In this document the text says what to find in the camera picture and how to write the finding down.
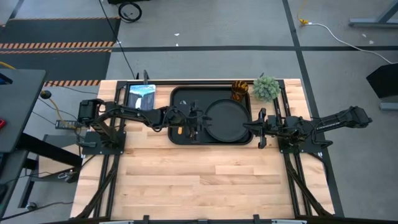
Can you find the white floor cable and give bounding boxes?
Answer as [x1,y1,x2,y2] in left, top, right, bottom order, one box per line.
[307,22,397,65]

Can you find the small green artificial plant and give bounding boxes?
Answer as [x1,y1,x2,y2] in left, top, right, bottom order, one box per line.
[251,73,282,103]

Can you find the grey desk foot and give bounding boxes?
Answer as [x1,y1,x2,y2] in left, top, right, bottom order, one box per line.
[379,101,398,111]

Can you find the amber glass cup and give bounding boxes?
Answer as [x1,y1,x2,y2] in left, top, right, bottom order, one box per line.
[230,80,250,103]

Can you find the black angular desk top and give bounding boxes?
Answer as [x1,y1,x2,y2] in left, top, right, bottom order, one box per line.
[365,62,398,100]

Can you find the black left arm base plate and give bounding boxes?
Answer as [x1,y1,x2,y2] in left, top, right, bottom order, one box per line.
[81,129,127,156]

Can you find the black hazard-striped floor mat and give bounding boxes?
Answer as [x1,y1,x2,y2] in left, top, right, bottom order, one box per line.
[0,16,122,88]

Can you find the coiled black cable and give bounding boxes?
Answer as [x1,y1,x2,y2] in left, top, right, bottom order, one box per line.
[118,1,143,24]

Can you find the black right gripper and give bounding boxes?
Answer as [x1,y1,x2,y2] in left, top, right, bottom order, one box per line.
[242,108,282,149]

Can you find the black aluminium table frame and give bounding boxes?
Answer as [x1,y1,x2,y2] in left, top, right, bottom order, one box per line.
[74,78,336,222]

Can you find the long black floor cable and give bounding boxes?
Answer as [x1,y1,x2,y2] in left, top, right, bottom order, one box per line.
[98,0,137,80]

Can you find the grey desk leg frame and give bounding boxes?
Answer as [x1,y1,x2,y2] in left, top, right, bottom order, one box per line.
[348,0,398,29]

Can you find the yellow extension cable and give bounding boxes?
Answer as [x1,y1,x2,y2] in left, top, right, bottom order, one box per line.
[296,0,310,26]

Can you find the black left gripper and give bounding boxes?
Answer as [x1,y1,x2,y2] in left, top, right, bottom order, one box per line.
[178,101,213,141]

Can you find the dark grey side desk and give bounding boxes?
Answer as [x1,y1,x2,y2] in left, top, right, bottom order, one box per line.
[0,68,47,154]

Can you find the spoon with yellow-orange handle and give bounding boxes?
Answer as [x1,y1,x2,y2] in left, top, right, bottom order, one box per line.
[177,99,188,136]

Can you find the black round plate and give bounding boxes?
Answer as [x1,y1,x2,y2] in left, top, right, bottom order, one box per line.
[203,98,252,144]

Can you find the black rectangular serving tray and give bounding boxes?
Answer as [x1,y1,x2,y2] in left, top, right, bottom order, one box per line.
[167,85,254,146]

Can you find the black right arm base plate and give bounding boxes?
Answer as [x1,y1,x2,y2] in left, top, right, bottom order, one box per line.
[277,115,325,154]

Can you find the yellow cable by desk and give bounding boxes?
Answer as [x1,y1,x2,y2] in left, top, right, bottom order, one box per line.
[46,96,78,131]

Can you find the black power adapter brick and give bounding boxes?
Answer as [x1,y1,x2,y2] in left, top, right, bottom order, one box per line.
[55,119,78,131]

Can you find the black desk leg frame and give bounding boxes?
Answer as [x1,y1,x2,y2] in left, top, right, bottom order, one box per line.
[17,133,84,209]

